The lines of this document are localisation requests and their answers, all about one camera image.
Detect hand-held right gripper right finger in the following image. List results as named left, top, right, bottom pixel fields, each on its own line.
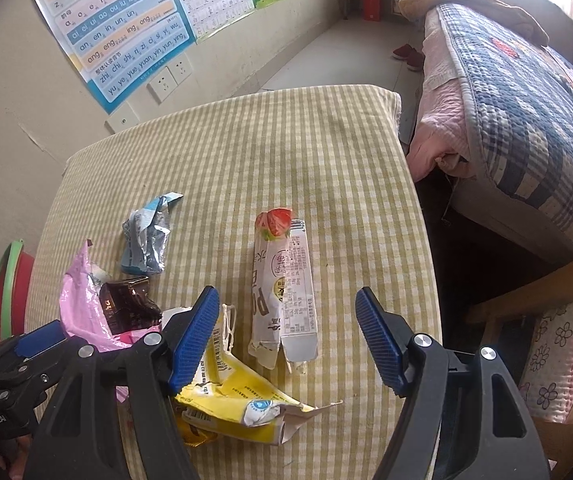
left=355, top=286, right=552, bottom=480

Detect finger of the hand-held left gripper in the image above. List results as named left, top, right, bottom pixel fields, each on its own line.
left=0, top=320, right=67, bottom=367
left=0, top=339, right=88, bottom=411

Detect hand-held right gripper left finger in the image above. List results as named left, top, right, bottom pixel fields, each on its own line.
left=22, top=285, right=221, bottom=480

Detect pink purple plastic bag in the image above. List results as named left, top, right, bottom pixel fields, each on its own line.
left=59, top=240, right=163, bottom=356

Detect red basin with green rim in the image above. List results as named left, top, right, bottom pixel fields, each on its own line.
left=0, top=240, right=34, bottom=348

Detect yellow wrapper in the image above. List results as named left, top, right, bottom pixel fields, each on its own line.
left=174, top=302, right=344, bottom=448

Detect brown wrapper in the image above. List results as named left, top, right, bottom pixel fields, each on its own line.
left=99, top=275, right=163, bottom=336

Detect long white strawberry wrapper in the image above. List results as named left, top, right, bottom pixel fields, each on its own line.
left=247, top=206, right=319, bottom=373

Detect silver blue wrapper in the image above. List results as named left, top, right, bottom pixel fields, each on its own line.
left=119, top=191, right=184, bottom=276

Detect person's left hand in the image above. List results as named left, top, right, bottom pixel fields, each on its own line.
left=0, top=439, right=26, bottom=480

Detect wooden chair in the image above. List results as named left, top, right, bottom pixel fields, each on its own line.
left=466, top=247, right=573, bottom=466

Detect white floral cushion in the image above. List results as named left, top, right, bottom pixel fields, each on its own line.
left=519, top=292, right=573, bottom=423

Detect pink bed sheet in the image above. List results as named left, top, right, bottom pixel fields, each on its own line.
left=409, top=7, right=492, bottom=183

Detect blue plaid patchwork quilt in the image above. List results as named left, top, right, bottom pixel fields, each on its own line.
left=436, top=2, right=573, bottom=256

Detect tan cloth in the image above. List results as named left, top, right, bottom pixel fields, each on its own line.
left=399, top=0, right=551, bottom=46

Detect white wall outlet plate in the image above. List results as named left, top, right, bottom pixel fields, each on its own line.
left=105, top=105, right=140, bottom=133

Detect white wall socket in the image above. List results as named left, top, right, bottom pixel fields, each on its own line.
left=147, top=74, right=174, bottom=103
left=169, top=57, right=193, bottom=92

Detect blue letter wall poster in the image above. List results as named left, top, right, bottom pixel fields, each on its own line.
left=22, top=0, right=198, bottom=116

